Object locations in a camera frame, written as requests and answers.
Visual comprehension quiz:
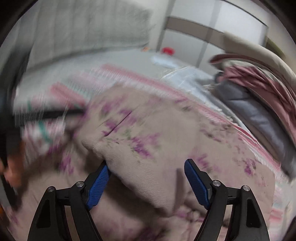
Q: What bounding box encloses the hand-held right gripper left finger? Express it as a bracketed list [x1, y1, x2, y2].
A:
[28, 161, 111, 241]

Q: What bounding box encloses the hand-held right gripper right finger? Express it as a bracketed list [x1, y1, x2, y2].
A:
[184, 159, 270, 241]

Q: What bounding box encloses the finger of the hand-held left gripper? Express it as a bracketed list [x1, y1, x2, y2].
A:
[16, 108, 86, 128]

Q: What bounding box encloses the floral padded jacket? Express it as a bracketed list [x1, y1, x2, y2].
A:
[7, 83, 278, 241]

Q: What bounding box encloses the striped patterned blanket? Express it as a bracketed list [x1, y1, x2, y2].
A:
[14, 64, 292, 232]

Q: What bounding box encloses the grey bed sheet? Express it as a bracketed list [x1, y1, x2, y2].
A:
[18, 49, 208, 98]

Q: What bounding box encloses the pile of folded bedding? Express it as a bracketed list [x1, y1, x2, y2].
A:
[215, 72, 296, 179]

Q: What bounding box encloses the grey quilted headboard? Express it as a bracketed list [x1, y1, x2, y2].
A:
[23, 0, 156, 64]

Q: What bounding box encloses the stack of folded blankets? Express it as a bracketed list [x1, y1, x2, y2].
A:
[209, 54, 296, 133]

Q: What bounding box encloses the white paper sheet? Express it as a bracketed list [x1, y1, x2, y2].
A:
[151, 54, 176, 68]

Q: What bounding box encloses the beige folded quilt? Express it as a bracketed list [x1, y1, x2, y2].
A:
[223, 31, 296, 78]

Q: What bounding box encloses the white wardrobe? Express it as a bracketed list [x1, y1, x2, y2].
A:
[157, 0, 271, 70]

